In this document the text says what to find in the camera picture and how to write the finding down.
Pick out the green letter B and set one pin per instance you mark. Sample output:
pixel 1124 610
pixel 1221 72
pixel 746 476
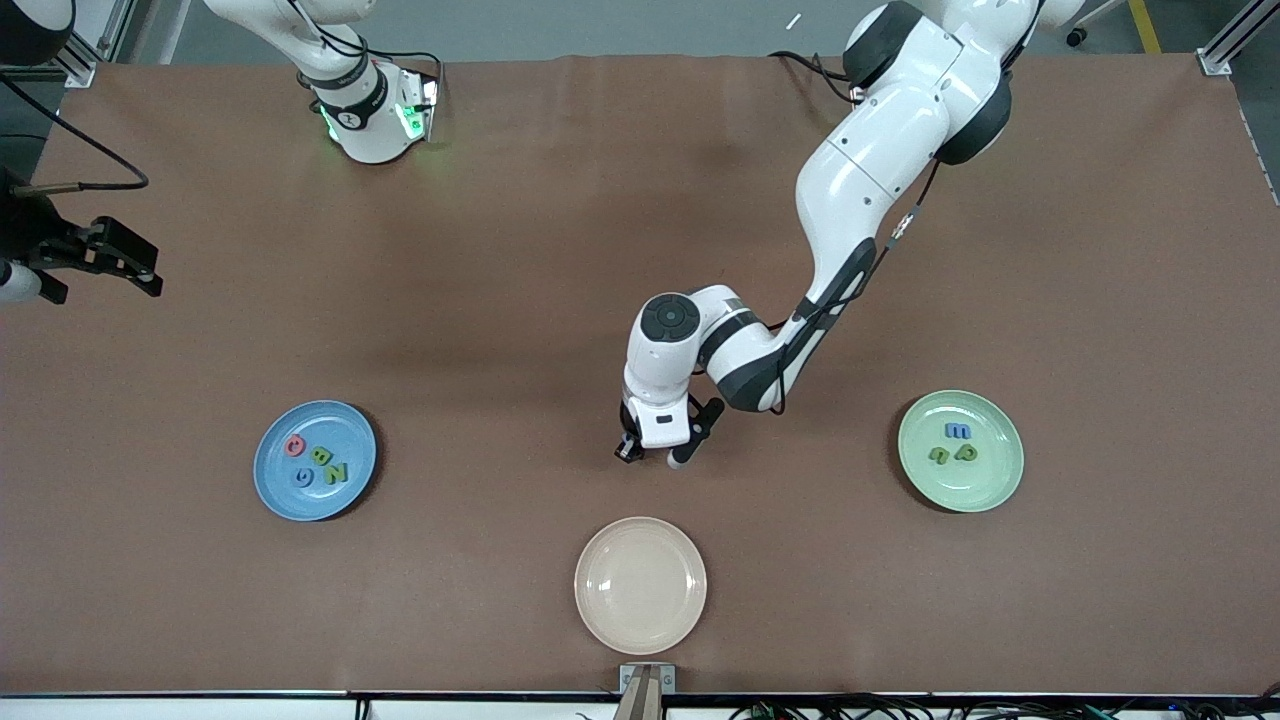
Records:
pixel 322 456

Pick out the aluminium frame profile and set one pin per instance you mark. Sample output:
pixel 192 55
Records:
pixel 85 60
pixel 1215 60

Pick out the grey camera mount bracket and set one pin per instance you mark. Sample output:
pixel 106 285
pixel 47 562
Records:
pixel 647 680

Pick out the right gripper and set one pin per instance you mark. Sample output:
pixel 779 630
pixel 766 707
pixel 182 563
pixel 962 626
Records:
pixel 38 243

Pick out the brown table mat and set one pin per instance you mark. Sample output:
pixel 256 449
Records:
pixel 500 250

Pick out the beige plate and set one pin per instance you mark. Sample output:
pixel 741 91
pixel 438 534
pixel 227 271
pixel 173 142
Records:
pixel 640 585

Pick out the base connector box green light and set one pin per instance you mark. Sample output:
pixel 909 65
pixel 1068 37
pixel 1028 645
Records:
pixel 415 110

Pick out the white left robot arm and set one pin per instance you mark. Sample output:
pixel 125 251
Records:
pixel 880 150

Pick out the green letter p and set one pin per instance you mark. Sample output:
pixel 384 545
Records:
pixel 966 452

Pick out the green plate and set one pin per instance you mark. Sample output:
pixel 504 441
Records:
pixel 960 490

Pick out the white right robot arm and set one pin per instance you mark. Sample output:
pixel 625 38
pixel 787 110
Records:
pixel 360 110

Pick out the blue letter G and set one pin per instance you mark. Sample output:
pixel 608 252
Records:
pixel 297 479

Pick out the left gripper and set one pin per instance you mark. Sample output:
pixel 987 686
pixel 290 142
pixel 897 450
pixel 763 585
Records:
pixel 629 438

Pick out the office chair caster leg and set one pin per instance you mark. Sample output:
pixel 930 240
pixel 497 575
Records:
pixel 1077 38

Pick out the blue letter m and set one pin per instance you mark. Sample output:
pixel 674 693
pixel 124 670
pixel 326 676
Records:
pixel 957 431

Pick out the blue plate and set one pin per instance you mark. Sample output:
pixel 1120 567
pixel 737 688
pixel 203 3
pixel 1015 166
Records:
pixel 300 500

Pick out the green letter N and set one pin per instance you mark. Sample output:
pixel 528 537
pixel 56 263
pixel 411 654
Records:
pixel 336 472

